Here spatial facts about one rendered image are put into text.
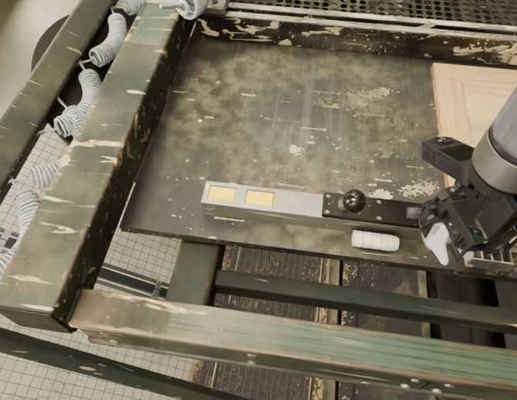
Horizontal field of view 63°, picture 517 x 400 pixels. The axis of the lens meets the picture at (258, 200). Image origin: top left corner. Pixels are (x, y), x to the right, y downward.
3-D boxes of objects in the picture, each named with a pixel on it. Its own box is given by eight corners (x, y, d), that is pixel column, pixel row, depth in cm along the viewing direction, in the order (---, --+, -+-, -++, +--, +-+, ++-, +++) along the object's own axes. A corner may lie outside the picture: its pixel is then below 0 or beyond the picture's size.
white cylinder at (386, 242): (350, 249, 76) (395, 255, 75) (354, 241, 73) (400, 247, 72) (350, 235, 77) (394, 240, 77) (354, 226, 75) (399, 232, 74)
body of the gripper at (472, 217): (451, 264, 52) (497, 213, 42) (422, 207, 57) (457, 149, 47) (507, 253, 53) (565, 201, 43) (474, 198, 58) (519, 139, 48)
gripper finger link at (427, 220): (415, 240, 59) (437, 205, 52) (410, 230, 60) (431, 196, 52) (446, 233, 59) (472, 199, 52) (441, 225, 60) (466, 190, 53)
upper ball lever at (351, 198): (354, 217, 76) (367, 214, 62) (332, 214, 76) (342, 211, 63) (356, 196, 76) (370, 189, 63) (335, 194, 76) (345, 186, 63)
